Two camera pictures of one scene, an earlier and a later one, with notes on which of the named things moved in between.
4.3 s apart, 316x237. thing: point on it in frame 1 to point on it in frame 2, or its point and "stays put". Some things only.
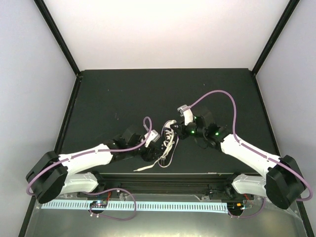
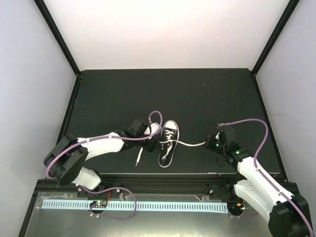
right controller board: (235, 207) stays put
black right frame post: (285, 17) stays put
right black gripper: (182, 134) to (208, 144)
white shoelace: (167, 144) to (169, 136)
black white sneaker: (169, 142) stays put
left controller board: (99, 204) stays put
